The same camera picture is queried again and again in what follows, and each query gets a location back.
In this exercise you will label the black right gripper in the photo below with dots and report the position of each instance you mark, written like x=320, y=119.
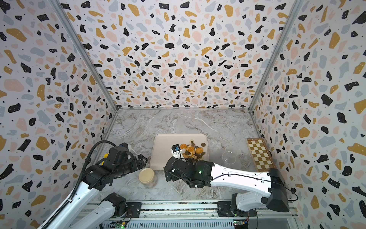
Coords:
x=166, y=172

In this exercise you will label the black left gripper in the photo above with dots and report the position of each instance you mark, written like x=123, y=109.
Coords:
x=142, y=162

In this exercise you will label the jar with beige lid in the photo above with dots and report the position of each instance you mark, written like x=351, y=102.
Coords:
x=148, y=177

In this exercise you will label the clear plastic cookie jar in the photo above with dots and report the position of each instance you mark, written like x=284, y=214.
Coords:
x=230, y=155

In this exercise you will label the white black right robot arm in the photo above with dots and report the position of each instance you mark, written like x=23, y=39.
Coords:
x=262, y=189

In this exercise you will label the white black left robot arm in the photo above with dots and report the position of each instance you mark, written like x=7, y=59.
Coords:
x=90, y=182

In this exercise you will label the pile of poured cookies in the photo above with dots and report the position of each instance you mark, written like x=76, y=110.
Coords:
x=194, y=150

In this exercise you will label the cream rectangular tray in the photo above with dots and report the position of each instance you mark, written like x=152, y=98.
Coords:
x=162, y=148

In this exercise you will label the wooden chessboard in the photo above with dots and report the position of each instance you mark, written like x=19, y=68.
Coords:
x=260, y=154

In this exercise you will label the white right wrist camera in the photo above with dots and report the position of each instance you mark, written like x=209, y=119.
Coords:
x=176, y=151

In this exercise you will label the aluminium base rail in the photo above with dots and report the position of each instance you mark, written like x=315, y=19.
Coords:
x=183, y=214

